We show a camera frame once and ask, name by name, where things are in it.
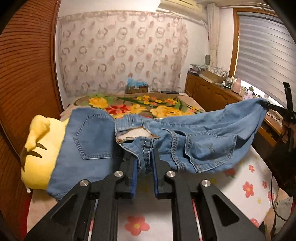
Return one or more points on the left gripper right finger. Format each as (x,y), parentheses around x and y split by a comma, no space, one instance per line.
(200,211)

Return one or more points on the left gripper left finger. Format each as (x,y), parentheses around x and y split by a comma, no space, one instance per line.
(89,210)

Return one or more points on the blue denim jeans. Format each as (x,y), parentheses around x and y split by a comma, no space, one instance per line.
(208,142)

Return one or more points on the beige floral blanket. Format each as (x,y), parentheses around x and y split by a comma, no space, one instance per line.
(147,106)

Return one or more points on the white strawberry flower sheet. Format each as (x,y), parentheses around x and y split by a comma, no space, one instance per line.
(249,185)

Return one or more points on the pink bottle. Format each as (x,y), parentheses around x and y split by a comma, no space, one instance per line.
(237,86)

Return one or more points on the grey zebra window blind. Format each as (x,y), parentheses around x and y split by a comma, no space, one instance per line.
(266,54)

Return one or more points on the folded blue jeans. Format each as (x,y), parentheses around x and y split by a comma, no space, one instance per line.
(88,151)

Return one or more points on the wooden sideboard cabinet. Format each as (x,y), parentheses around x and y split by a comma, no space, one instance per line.
(212,97)

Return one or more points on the cardboard box on sideboard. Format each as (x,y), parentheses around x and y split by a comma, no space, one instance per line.
(211,76)

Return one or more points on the yellow plush toy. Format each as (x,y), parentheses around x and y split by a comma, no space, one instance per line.
(39,154)

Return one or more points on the tied beige side curtain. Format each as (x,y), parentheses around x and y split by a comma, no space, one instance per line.
(213,13)

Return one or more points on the wooden louvered wardrobe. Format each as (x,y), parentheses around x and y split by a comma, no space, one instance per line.
(28,87)

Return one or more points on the cardboard box with blue items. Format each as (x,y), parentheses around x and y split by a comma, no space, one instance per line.
(136,86)

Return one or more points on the patterned sheer curtain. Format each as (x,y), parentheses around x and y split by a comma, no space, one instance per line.
(100,51)

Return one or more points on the wall air conditioner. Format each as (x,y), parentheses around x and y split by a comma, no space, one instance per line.
(181,6)

